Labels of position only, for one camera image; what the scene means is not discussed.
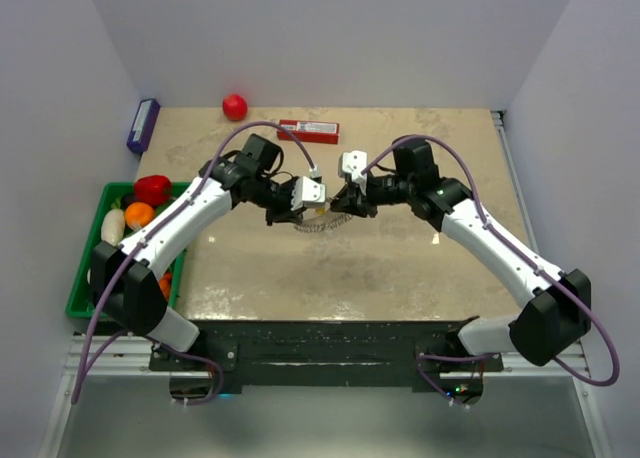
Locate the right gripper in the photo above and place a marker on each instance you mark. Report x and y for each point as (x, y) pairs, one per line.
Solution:
(353, 200)

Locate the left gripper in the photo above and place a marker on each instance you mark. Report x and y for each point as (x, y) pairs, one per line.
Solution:
(287, 213)

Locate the blue grey keyring with rings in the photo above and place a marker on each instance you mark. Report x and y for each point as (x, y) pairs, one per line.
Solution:
(323, 223)

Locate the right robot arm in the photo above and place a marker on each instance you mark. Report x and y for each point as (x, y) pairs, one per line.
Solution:
(554, 303)

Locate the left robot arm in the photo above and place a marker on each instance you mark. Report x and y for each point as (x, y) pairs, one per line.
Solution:
(124, 277)

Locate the red rectangular box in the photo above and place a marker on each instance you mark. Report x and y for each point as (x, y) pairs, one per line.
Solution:
(313, 131)

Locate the red tomato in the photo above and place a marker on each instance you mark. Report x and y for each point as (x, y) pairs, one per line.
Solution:
(234, 107)

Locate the red bell pepper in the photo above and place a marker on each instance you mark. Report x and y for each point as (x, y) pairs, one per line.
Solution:
(154, 190)

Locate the orange pumpkin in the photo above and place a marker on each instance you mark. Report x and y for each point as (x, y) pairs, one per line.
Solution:
(165, 284)

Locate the orange fruit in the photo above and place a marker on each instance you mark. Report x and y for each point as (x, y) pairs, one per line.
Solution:
(138, 214)

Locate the purple box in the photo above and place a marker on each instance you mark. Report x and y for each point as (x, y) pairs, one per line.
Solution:
(143, 126)

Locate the white radish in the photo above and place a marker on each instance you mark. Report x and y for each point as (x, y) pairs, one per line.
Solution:
(113, 227)

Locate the green plastic bin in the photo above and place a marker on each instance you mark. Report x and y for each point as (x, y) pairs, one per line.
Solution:
(80, 303)

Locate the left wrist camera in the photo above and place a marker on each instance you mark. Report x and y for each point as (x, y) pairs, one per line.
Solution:
(308, 194)

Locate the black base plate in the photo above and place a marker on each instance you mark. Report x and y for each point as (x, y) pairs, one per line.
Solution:
(423, 356)

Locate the aluminium frame rail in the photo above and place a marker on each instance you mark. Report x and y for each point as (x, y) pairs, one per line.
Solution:
(126, 412)

